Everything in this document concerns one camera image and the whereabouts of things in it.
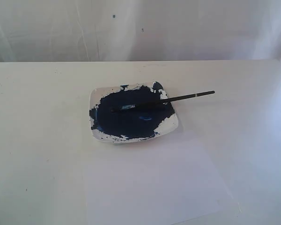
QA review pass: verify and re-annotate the black paintbrush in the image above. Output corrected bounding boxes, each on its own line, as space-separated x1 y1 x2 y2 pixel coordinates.
110 90 215 113

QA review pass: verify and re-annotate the white plate with blue paint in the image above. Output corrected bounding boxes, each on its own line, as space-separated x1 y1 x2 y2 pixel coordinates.
89 82 178 143

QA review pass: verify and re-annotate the white paper sheet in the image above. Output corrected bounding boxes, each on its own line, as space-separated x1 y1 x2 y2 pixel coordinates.
83 130 237 225

